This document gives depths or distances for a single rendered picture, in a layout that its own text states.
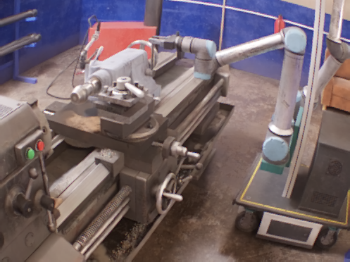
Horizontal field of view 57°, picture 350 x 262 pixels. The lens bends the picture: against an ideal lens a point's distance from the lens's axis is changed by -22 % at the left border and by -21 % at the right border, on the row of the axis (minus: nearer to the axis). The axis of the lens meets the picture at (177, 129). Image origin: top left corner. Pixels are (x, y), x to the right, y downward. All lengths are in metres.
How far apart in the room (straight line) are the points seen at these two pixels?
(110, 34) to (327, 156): 3.25
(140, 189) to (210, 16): 4.33
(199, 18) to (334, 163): 4.08
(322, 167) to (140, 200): 1.11
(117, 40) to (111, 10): 1.88
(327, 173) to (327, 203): 0.23
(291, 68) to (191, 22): 4.15
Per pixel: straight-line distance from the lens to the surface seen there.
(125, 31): 4.64
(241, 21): 5.70
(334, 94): 5.00
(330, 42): 2.33
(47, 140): 1.43
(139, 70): 2.14
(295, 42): 1.84
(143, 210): 1.83
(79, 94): 1.75
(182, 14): 5.95
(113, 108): 1.66
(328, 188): 2.37
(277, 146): 2.01
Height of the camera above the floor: 1.78
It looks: 27 degrees down
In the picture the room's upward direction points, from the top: 5 degrees clockwise
